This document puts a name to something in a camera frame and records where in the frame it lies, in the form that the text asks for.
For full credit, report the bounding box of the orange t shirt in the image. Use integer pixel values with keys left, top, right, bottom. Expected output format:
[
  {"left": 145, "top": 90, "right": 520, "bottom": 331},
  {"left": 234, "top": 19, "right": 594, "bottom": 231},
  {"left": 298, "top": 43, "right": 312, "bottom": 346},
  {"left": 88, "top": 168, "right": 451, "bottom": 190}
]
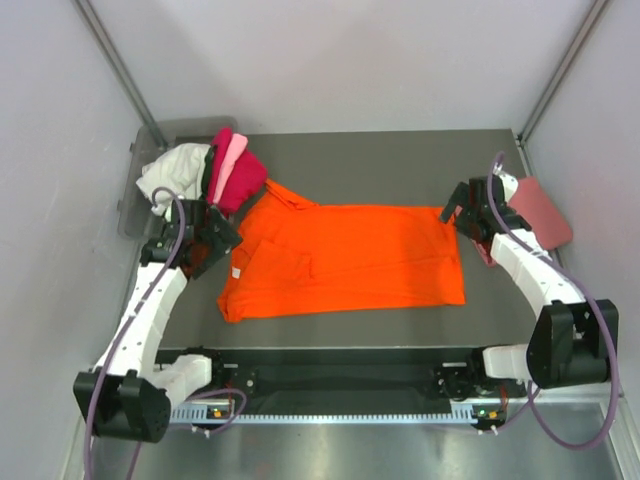
[{"left": 217, "top": 180, "right": 466, "bottom": 323}]

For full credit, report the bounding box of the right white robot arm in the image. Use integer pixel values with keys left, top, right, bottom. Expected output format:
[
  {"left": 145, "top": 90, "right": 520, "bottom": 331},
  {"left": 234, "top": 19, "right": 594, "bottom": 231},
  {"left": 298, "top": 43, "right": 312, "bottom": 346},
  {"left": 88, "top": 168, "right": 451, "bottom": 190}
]
[{"left": 440, "top": 174, "right": 619, "bottom": 396}]

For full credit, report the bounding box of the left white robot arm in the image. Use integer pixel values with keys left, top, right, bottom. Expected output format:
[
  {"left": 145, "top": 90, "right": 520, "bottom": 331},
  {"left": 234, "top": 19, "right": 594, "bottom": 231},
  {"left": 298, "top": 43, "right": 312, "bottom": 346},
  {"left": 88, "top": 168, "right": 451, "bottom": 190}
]
[{"left": 73, "top": 199, "right": 242, "bottom": 443}]

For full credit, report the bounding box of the grey plastic bin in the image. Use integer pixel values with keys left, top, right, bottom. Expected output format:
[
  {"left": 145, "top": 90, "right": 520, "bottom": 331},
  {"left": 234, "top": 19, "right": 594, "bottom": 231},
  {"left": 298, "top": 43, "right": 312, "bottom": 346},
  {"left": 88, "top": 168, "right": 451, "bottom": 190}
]
[{"left": 117, "top": 115, "right": 238, "bottom": 241}]

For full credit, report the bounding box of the folded pink t shirt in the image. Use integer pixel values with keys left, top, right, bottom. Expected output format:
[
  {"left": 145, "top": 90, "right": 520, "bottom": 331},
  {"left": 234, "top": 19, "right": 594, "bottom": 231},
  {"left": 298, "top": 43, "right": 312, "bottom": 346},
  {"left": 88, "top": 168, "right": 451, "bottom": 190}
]
[{"left": 472, "top": 175, "right": 573, "bottom": 267}]

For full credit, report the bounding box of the magenta t shirt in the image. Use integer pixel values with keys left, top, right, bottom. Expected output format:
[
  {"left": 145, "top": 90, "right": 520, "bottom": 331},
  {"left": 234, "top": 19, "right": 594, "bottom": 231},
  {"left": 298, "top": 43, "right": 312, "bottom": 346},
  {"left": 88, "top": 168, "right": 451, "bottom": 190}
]
[{"left": 205, "top": 127, "right": 268, "bottom": 216}]

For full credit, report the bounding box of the dark green t shirt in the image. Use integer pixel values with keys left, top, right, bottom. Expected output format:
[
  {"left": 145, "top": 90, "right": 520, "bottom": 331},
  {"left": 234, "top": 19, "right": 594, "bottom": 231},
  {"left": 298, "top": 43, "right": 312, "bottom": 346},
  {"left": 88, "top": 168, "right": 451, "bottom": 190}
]
[{"left": 200, "top": 145, "right": 217, "bottom": 200}]

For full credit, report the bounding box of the white t shirt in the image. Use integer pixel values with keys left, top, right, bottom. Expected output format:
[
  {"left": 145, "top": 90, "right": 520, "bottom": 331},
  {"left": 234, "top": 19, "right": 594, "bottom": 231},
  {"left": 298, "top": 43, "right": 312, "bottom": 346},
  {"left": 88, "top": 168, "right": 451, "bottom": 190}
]
[{"left": 136, "top": 143, "right": 210, "bottom": 217}]

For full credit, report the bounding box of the light pink t shirt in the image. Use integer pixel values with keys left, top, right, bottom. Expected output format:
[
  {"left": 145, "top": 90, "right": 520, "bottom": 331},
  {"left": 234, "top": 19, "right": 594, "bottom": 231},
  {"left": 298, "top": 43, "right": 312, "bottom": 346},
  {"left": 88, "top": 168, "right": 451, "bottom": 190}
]
[{"left": 211, "top": 133, "right": 248, "bottom": 205}]

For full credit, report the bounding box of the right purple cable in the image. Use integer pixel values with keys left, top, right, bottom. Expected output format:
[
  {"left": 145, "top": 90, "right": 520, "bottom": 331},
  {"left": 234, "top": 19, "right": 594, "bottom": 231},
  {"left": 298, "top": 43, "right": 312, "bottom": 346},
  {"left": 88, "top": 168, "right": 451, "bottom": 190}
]
[{"left": 487, "top": 152, "right": 621, "bottom": 450}]

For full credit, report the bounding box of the purple cable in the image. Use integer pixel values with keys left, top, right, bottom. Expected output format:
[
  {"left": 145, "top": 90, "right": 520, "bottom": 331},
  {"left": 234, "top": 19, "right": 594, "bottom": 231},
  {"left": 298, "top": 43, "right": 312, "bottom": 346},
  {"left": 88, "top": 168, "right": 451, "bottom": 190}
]
[
  {"left": 487, "top": 152, "right": 621, "bottom": 450},
  {"left": 82, "top": 187, "right": 249, "bottom": 480}
]

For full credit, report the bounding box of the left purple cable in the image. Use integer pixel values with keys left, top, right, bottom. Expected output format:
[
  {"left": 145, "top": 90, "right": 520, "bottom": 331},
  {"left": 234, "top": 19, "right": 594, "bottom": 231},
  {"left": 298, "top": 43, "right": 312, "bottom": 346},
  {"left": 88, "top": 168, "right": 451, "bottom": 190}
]
[{"left": 82, "top": 187, "right": 249, "bottom": 480}]

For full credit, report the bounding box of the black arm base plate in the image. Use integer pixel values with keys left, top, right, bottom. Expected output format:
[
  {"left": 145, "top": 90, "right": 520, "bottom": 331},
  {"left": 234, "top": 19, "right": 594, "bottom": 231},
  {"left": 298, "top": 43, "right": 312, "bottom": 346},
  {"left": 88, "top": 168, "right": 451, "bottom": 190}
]
[{"left": 212, "top": 347, "right": 525, "bottom": 415}]

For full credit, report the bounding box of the slotted grey cable duct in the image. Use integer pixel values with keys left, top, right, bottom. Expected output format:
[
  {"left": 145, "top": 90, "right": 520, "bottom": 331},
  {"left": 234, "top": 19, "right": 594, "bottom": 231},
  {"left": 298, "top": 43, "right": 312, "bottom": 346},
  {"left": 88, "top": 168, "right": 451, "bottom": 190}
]
[{"left": 169, "top": 402, "right": 506, "bottom": 426}]

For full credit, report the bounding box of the right aluminium frame post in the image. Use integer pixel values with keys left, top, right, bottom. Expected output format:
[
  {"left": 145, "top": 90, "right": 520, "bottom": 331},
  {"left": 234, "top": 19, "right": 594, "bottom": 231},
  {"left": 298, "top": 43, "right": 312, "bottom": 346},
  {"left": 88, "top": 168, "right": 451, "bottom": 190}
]
[{"left": 516, "top": 0, "right": 612, "bottom": 147}]

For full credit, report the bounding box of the aluminium frame post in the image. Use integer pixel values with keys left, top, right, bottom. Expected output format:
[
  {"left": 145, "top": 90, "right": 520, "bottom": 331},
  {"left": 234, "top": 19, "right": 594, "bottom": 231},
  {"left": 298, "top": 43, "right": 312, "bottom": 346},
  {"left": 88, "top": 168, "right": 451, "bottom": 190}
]
[
  {"left": 516, "top": 0, "right": 612, "bottom": 147},
  {"left": 71, "top": 0, "right": 168, "bottom": 150}
]

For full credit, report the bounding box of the left aluminium frame post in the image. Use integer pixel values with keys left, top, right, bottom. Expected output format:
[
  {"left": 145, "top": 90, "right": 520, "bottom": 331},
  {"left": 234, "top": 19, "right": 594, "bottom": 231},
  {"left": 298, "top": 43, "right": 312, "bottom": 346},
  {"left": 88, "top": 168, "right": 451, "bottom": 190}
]
[{"left": 71, "top": 0, "right": 168, "bottom": 150}]

